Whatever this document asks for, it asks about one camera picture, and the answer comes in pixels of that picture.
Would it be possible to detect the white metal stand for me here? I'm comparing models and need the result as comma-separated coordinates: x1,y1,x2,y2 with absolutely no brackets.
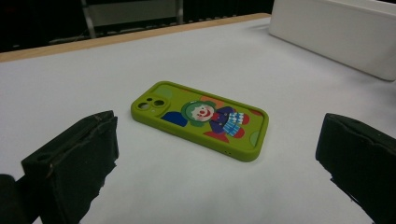
79,0,185,40

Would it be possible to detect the green clown phone case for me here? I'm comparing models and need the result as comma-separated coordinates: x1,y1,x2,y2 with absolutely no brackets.
130,80,270,163

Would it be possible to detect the white plastic tray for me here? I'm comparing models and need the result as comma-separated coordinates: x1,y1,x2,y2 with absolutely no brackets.
268,0,396,82

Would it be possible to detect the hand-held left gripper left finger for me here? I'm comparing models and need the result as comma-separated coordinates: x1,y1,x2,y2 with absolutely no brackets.
21,109,120,224

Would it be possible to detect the white table mat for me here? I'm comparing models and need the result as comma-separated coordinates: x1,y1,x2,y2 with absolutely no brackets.
0,17,396,224

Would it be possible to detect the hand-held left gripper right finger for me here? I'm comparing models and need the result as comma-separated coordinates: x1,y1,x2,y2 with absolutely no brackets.
315,112,396,224

